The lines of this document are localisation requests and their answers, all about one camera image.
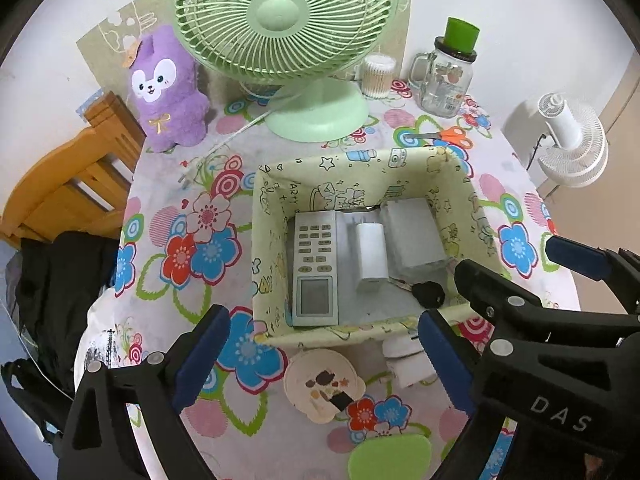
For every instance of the round cartoon coaster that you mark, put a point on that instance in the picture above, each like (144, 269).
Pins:
(320, 385)

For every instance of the beige door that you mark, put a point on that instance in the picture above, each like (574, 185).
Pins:
(600, 210)

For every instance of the orange scissors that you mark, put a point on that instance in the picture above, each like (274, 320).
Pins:
(452, 137)

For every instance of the plain white charger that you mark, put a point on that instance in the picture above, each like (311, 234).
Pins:
(371, 257)

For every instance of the white printed cloth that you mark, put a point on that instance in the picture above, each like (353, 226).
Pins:
(102, 345)

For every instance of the white floor fan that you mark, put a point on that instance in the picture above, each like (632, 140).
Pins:
(575, 145)

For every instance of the white remote control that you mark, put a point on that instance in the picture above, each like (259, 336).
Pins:
(316, 270)

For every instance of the cotton swab container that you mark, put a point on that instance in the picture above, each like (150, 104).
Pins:
(377, 77)

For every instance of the glass mug with green lid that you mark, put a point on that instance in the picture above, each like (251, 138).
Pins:
(445, 85)

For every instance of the black key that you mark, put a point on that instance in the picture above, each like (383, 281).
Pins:
(427, 292)

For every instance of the white power bank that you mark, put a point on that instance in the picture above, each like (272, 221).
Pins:
(412, 235)

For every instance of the white charger with label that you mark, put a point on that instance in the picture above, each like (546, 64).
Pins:
(412, 372)

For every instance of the green rounded pad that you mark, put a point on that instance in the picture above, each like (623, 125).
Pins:
(390, 460)

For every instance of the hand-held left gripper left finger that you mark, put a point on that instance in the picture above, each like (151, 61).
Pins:
(200, 360)

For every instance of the blue wall card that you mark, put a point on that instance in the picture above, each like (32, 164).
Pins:
(92, 100)

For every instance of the wooden chair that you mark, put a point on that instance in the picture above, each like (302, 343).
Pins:
(60, 185)

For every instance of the black backpack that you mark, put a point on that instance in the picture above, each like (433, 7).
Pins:
(30, 400)

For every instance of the black clothing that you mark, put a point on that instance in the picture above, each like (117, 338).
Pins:
(60, 285)

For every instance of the round white device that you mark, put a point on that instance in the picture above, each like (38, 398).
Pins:
(400, 347)

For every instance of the green desk fan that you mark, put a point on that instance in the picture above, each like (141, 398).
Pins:
(280, 10)

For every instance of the yellow patterned storage box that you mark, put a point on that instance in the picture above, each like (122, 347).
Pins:
(270, 260)

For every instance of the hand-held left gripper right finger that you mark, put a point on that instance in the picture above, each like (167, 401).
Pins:
(442, 360)

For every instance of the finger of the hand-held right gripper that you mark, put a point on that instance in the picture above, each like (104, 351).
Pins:
(575, 257)
(505, 305)

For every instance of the purple plush toy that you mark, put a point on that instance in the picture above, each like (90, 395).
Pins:
(165, 110)

